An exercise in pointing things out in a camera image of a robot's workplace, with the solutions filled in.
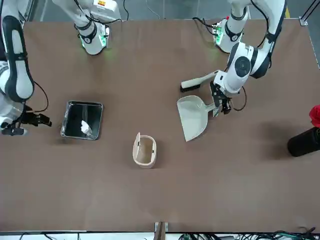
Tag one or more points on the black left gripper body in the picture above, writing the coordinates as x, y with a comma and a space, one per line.
217, 92

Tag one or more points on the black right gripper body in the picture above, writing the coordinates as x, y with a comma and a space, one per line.
27, 119

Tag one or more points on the beige plastic dustpan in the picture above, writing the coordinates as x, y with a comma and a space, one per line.
192, 117

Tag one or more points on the metal tray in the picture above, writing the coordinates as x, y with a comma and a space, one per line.
75, 117

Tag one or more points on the white paper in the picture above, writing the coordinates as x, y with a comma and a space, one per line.
85, 127

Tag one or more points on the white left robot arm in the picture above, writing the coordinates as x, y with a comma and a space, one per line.
232, 80

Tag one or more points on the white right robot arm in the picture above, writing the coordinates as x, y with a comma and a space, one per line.
17, 50

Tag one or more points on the beige hand brush black bristles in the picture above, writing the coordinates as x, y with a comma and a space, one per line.
191, 85

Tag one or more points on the black cylindrical vase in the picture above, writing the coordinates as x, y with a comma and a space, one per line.
303, 143

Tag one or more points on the red rose bouquet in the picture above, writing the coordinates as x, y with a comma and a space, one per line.
316, 116

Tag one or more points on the aluminium corner frame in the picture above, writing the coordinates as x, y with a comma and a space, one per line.
303, 20

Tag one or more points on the aluminium post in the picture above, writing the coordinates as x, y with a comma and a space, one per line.
161, 231

